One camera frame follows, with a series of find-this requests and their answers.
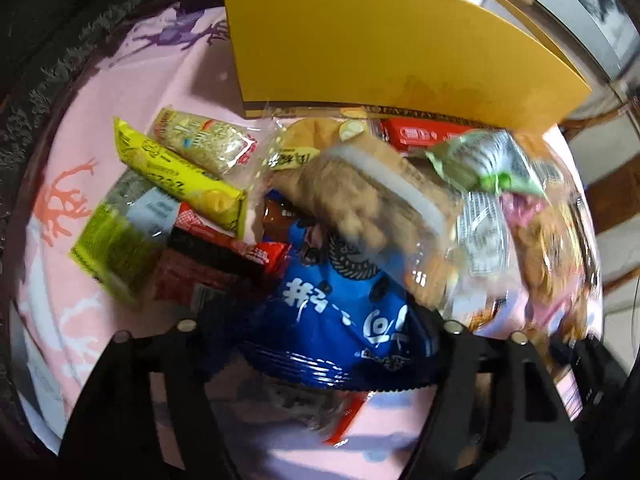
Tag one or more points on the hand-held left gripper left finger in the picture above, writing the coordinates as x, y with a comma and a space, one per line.
197, 360

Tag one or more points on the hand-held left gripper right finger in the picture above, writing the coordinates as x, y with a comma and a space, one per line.
462, 360

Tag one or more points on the red and black snack packet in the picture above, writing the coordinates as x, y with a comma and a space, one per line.
225, 245

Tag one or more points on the blue snack bag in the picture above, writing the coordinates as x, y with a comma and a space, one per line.
345, 320

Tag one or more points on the clear bread sandwich packet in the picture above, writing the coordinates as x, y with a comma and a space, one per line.
370, 195

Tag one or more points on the green snack packet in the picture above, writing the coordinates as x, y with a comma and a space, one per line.
480, 162

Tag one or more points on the yellow cardboard box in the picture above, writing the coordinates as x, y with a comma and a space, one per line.
380, 35

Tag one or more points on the dark red snack packet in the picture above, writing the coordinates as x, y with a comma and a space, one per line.
190, 280

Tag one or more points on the red wrapper packet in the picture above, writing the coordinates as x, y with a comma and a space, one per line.
345, 420

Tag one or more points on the clear brown pastry packet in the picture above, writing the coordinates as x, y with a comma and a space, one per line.
545, 255

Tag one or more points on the green seaweed packet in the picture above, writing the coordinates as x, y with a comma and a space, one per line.
115, 247

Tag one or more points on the yellow snack packet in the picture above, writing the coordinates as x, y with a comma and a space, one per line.
175, 175

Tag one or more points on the beige noodle snack packet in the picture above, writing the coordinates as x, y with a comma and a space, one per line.
210, 140

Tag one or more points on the red biscuit packet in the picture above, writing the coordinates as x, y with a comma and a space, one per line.
415, 135

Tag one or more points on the clear round cookie packet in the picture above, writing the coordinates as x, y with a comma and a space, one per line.
300, 137

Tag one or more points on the pink printed tablecloth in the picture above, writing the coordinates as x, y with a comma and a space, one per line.
115, 90

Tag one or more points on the dark cloth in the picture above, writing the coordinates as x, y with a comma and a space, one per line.
60, 25

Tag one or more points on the wall picture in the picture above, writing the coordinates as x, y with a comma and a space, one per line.
595, 10

